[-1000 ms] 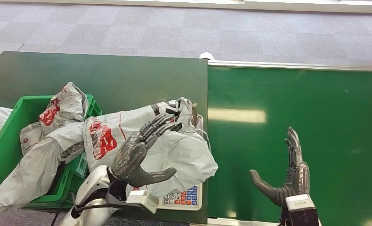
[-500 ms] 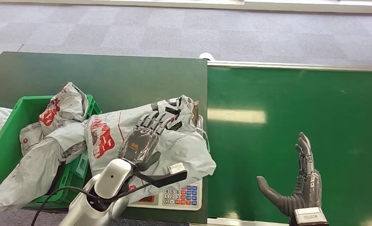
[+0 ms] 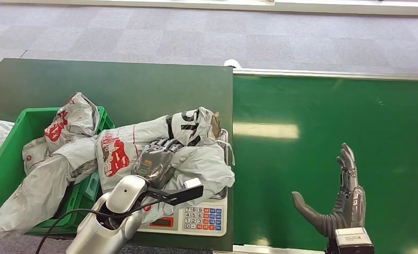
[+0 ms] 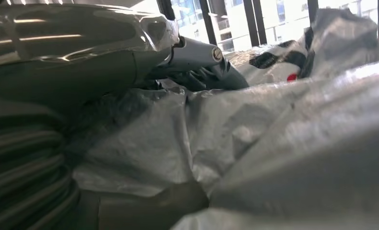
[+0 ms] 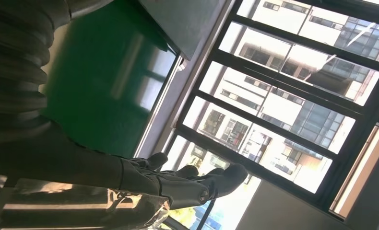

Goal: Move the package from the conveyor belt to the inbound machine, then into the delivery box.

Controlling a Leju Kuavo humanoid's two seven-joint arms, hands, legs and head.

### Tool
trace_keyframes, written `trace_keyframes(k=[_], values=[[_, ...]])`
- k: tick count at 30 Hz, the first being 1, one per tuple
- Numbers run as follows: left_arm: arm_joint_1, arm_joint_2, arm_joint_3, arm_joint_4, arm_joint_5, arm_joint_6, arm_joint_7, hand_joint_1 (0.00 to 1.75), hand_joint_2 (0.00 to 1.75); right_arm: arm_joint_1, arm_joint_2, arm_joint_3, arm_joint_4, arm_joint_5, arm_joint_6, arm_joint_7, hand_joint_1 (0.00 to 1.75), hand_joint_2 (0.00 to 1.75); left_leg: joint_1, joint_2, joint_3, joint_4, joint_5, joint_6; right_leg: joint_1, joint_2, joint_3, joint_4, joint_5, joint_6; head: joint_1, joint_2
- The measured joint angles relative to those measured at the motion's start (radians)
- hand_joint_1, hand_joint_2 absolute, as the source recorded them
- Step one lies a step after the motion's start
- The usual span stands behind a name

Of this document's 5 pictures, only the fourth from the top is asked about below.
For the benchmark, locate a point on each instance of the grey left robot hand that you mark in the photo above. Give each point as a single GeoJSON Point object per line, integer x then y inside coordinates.
{"type": "Point", "coordinates": [81, 54]}

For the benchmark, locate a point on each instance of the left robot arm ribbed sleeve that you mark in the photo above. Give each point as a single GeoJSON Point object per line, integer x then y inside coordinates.
{"type": "Point", "coordinates": [18, 174]}

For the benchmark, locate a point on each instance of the grey plastic mailer package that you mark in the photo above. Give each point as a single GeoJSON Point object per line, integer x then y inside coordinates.
{"type": "Point", "coordinates": [240, 143]}

